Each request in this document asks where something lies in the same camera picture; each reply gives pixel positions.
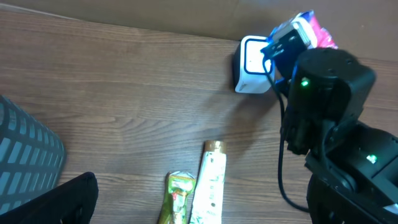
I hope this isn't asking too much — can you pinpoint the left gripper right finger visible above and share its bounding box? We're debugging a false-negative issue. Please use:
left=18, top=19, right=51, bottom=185
left=307, top=175, right=397, bottom=224

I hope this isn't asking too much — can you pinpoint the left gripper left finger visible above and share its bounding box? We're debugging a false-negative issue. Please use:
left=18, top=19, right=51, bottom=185
left=1, top=172, right=99, bottom=224

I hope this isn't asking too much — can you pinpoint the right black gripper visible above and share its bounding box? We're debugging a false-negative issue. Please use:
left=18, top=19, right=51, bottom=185
left=261, top=20, right=317, bottom=79

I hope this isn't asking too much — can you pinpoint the purple pad package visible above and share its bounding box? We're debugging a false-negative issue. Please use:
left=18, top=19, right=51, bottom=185
left=269, top=10, right=338, bottom=49

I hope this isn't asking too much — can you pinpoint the green yellow snack pouch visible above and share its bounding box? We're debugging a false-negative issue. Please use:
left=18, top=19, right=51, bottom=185
left=158, top=171, right=196, bottom=224

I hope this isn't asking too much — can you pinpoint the white tube gold cap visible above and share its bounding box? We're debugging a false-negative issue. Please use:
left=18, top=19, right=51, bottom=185
left=189, top=140, right=227, bottom=224

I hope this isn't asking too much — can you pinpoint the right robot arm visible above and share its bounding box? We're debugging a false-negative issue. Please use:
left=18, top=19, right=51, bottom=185
left=261, top=17, right=397, bottom=223

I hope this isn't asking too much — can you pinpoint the white barcode scanner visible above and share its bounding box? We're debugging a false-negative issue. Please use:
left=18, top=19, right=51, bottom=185
left=233, top=35, right=275, bottom=94

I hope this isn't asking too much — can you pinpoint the grey plastic shopping basket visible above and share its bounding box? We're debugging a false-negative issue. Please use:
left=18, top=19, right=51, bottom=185
left=1, top=95, right=67, bottom=215

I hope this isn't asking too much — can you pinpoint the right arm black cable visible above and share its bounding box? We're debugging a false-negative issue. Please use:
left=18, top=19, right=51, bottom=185
left=261, top=54, right=311, bottom=214

